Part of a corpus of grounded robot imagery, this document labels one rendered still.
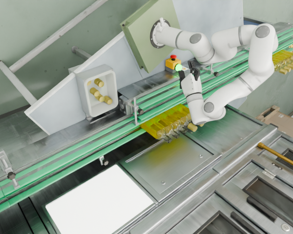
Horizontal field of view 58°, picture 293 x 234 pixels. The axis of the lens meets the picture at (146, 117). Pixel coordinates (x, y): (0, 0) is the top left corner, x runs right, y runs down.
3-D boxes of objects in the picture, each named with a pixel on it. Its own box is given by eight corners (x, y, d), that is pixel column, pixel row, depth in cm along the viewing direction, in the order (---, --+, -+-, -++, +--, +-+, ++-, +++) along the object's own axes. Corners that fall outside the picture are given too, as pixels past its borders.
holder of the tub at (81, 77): (84, 118, 145) (91, 125, 140) (75, 74, 128) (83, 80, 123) (110, 107, 153) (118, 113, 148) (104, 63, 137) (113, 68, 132)
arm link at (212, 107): (242, 79, 117) (206, 110, 124) (234, 70, 106) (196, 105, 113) (255, 92, 113) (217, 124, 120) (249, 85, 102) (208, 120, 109)
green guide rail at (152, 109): (132, 114, 148) (141, 120, 143) (132, 113, 148) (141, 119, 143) (289, 36, 235) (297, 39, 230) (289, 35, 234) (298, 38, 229)
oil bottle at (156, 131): (135, 123, 154) (159, 142, 141) (135, 115, 151) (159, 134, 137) (143, 119, 157) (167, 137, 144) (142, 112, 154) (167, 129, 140)
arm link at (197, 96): (196, 106, 129) (194, 100, 129) (206, 98, 121) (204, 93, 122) (183, 106, 125) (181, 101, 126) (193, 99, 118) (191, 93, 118)
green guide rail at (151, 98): (131, 103, 144) (141, 109, 139) (131, 101, 143) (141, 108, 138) (291, 28, 230) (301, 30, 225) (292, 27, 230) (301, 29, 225)
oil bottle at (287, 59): (261, 58, 220) (294, 69, 203) (263, 51, 217) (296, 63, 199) (265, 56, 223) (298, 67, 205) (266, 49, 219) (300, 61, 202)
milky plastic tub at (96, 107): (83, 111, 141) (91, 119, 136) (75, 74, 128) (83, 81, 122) (110, 99, 150) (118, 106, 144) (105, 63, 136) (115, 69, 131)
